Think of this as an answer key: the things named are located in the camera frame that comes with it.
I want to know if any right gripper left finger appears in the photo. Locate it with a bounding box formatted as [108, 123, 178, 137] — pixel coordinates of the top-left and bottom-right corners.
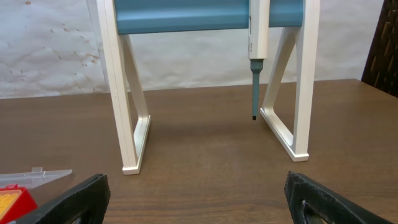
[14, 173, 111, 224]

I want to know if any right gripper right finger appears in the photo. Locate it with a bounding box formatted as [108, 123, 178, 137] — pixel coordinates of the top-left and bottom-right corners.
[284, 170, 394, 224]

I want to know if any white and blue stand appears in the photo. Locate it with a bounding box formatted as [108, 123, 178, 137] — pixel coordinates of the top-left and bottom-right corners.
[96, 0, 321, 175]

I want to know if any white pipette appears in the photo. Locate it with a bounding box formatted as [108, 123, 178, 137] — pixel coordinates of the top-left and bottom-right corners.
[248, 0, 271, 121]

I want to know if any red and yellow tip box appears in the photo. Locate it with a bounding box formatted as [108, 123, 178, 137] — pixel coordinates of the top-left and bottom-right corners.
[0, 167, 73, 224]

